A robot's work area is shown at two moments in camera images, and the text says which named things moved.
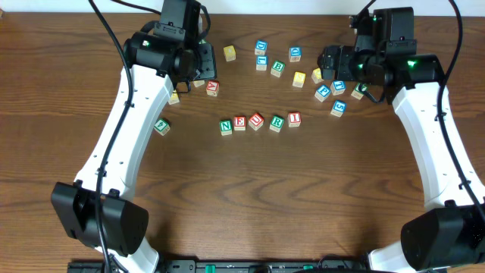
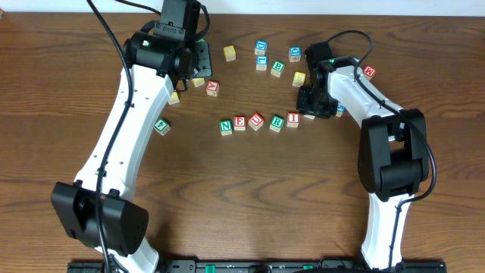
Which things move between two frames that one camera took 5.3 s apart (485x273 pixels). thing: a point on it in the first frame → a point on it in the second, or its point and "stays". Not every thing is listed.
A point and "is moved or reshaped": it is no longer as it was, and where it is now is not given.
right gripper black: (330, 64) → (314, 107)
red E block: (239, 123) stays
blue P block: (322, 92) is moved or reshaped
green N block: (225, 127) stays
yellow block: (298, 79) stays
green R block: (276, 123) stays
